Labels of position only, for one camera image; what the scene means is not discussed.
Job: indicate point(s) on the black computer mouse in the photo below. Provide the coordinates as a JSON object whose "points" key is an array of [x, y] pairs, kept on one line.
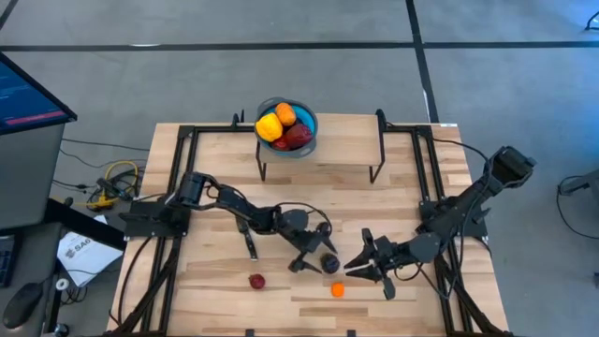
{"points": [[21, 306]]}

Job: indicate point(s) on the monitor with blue screen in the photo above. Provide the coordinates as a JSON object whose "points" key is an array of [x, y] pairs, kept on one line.
{"points": [[23, 98]]}

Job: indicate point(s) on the small bright red fruit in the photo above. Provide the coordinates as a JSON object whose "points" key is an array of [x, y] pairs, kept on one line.
{"points": [[280, 143]]}

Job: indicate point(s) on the wrinkled orange fruit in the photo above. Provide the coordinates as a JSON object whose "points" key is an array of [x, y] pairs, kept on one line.
{"points": [[285, 113]]}

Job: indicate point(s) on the dark avocado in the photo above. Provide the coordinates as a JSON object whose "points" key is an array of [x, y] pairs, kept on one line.
{"points": [[330, 263]]}

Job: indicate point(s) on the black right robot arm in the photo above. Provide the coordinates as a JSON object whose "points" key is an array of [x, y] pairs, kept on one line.
{"points": [[510, 166]]}

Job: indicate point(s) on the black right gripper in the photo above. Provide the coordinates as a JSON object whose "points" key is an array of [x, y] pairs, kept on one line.
{"points": [[390, 257]]}

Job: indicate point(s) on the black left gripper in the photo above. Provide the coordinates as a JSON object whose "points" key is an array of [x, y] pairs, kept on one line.
{"points": [[309, 241]]}

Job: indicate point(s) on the white paper sheet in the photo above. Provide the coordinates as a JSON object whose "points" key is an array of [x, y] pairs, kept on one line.
{"points": [[84, 255]]}

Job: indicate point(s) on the teal collapsible bowl grey rim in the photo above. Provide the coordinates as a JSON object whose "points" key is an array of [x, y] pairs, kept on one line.
{"points": [[309, 119]]}

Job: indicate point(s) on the white tape roll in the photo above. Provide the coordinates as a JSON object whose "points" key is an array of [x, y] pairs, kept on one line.
{"points": [[62, 284]]}

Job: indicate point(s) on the black aluminium table frame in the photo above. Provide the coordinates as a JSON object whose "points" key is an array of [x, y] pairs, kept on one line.
{"points": [[187, 130]]}

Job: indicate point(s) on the dark grey desk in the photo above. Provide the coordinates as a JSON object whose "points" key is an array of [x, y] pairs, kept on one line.
{"points": [[33, 253]]}

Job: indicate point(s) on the small bright orange fruit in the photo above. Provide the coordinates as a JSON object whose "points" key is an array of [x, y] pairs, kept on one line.
{"points": [[338, 289]]}

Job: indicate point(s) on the yellow bell pepper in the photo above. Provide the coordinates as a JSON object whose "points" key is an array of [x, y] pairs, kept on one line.
{"points": [[268, 127]]}

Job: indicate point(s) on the grey floor device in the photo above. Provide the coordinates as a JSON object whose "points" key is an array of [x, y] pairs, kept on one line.
{"points": [[585, 182]]}

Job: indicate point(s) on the round dark red apple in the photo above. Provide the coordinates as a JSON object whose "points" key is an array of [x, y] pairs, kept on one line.
{"points": [[256, 281]]}

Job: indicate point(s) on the black keyboard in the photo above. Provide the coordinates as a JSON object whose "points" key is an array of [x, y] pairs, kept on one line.
{"points": [[5, 262]]}

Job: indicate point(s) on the large dark red mango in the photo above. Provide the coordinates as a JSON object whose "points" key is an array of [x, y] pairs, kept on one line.
{"points": [[299, 136]]}

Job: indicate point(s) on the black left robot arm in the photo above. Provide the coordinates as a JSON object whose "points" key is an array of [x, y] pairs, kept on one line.
{"points": [[234, 201]]}

